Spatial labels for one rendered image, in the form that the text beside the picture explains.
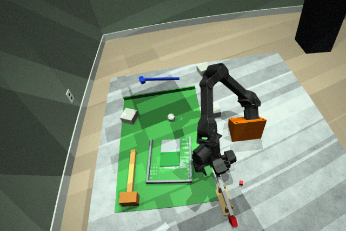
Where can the white golf ball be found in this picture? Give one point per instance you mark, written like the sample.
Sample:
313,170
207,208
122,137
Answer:
171,117

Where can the green putting mat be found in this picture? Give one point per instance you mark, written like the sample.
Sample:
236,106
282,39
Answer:
152,122

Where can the blue golf putter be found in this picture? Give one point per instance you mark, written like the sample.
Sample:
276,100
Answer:
142,80

